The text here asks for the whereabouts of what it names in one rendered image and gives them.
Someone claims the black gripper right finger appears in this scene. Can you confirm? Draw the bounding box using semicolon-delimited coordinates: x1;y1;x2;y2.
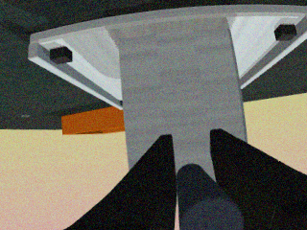
210;129;307;230

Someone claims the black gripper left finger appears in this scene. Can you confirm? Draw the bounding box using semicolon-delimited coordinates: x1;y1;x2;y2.
64;134;177;230

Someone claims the orange rectangular tray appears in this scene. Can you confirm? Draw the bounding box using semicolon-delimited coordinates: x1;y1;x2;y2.
61;106;126;135

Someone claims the dark grey cylinder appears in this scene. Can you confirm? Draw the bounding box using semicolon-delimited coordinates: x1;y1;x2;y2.
177;164;245;230

